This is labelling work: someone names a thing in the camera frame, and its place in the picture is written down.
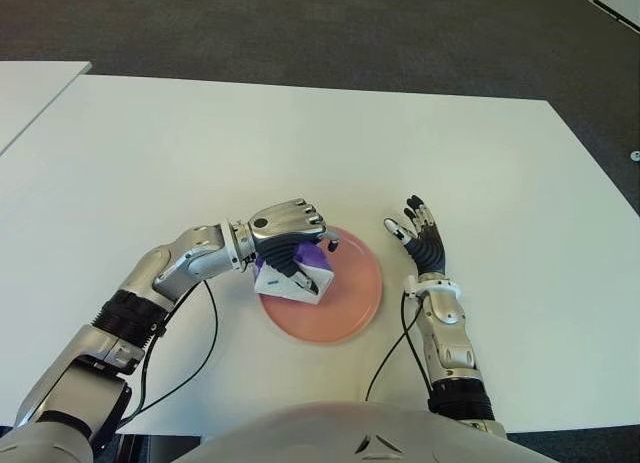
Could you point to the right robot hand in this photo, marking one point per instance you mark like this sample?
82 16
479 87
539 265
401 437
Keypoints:
430 248

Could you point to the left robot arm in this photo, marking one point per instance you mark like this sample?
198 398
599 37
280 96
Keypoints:
195 253

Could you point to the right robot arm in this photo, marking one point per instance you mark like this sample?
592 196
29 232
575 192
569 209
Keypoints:
450 318

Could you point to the white side table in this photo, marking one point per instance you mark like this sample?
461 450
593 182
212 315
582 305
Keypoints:
30 90

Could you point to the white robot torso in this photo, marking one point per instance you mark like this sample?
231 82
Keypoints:
325 433

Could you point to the purple white tissue pack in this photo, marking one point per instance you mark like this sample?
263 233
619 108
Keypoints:
316 262

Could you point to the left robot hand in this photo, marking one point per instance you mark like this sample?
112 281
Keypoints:
280 223

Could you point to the pink round plate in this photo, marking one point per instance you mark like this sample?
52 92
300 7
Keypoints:
352 293

